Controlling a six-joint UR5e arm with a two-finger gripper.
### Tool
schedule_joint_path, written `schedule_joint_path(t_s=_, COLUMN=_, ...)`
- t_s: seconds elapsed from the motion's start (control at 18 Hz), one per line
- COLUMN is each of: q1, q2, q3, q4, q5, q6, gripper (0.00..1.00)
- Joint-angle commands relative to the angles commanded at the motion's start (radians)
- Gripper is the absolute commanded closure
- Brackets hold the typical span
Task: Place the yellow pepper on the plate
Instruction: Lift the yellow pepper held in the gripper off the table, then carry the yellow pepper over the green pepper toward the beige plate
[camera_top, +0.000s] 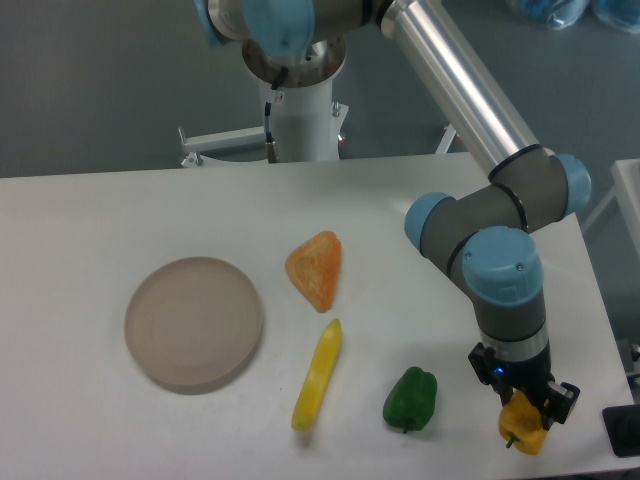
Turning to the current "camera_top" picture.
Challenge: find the green bell pepper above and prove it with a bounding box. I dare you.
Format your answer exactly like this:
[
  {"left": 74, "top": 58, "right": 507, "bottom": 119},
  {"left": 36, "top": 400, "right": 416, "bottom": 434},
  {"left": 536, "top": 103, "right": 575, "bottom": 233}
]
[{"left": 382, "top": 366, "right": 438, "bottom": 433}]

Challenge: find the orange sandwich slice toy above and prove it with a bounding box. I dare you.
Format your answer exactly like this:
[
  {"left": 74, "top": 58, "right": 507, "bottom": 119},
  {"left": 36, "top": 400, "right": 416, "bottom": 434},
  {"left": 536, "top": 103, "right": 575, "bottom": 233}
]
[{"left": 285, "top": 231, "right": 342, "bottom": 313}]

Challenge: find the white side table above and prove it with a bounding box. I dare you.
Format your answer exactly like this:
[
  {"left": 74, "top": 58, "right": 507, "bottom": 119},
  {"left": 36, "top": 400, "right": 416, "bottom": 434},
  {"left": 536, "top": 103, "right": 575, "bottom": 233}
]
[{"left": 581, "top": 158, "right": 639, "bottom": 253}]

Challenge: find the beige round plate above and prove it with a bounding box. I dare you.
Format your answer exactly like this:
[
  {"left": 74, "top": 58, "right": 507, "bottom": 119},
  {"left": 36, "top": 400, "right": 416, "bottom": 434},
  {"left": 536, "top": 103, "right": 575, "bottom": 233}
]
[{"left": 124, "top": 257, "right": 264, "bottom": 395}]

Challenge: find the blue plastic bag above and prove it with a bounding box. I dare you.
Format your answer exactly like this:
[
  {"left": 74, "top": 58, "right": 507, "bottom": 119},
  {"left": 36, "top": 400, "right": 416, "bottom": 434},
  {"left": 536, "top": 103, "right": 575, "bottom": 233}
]
[{"left": 505, "top": 0, "right": 639, "bottom": 34}]

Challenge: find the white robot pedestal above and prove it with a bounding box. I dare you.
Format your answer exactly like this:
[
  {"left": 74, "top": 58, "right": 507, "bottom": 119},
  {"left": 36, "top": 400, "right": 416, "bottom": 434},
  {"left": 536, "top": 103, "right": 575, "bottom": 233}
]
[{"left": 178, "top": 36, "right": 349, "bottom": 167}]

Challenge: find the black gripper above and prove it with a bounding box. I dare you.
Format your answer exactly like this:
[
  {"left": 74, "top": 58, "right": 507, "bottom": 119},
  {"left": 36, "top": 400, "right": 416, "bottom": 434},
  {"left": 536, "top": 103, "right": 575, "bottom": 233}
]
[{"left": 468, "top": 343, "right": 579, "bottom": 431}]

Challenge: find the yellow bell pepper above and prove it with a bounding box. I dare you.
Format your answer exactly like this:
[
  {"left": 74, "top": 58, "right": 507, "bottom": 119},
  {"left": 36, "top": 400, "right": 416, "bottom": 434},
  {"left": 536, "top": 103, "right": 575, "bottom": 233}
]
[{"left": 498, "top": 390, "right": 547, "bottom": 455}]

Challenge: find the black device at edge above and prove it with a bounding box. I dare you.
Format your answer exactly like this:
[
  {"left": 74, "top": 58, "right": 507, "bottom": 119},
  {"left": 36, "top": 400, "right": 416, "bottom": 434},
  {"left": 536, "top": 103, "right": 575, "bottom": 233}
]
[{"left": 602, "top": 404, "right": 639, "bottom": 458}]

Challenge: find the yellow corn cob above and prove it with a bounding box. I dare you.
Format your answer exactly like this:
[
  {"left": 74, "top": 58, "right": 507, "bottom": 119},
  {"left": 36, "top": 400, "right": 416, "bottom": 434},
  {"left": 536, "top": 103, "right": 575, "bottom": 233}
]
[{"left": 291, "top": 318, "right": 342, "bottom": 433}]

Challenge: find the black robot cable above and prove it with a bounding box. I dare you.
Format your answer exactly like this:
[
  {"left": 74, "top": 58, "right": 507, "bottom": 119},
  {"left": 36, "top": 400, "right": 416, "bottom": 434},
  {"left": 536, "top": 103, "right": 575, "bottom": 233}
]
[{"left": 263, "top": 66, "right": 290, "bottom": 164}]

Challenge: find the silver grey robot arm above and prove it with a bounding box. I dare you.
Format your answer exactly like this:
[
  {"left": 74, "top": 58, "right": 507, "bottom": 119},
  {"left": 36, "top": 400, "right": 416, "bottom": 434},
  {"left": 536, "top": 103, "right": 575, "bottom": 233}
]
[{"left": 195, "top": 1, "right": 591, "bottom": 428}]

